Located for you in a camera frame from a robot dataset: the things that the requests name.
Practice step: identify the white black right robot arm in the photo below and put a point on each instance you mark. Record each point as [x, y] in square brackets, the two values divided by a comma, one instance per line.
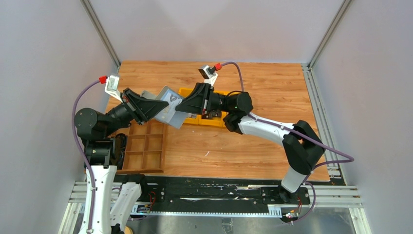
[303, 148]

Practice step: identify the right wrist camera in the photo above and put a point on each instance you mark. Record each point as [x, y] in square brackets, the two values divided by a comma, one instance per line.
[209, 74]

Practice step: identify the silver VIP card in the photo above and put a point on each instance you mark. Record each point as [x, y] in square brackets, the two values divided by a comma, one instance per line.
[173, 99]

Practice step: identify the yellow bin with silver cards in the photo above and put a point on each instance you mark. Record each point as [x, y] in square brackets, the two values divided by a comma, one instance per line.
[191, 118]

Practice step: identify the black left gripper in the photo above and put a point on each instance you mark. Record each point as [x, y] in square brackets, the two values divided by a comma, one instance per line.
[142, 107]

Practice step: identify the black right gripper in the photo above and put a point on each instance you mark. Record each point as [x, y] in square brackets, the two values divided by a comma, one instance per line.
[194, 103]

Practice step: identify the black VIP card stack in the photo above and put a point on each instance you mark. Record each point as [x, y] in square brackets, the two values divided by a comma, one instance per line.
[212, 115]

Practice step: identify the wooden compartment tray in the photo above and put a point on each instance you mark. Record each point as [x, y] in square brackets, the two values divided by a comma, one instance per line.
[142, 147]

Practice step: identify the dark rolled belts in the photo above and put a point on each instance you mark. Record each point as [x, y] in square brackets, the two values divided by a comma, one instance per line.
[106, 152]

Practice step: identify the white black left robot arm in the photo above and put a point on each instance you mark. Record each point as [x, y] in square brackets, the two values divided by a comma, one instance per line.
[101, 216]

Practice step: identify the yellow bin with black cards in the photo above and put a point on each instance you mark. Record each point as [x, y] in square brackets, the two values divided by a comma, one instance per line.
[213, 122]

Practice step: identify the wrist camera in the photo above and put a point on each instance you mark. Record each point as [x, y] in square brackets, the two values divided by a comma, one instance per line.
[209, 74]
[111, 87]

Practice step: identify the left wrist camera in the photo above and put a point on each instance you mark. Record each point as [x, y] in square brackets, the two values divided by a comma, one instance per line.
[111, 87]

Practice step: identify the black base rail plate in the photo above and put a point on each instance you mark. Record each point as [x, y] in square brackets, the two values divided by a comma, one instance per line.
[214, 195]

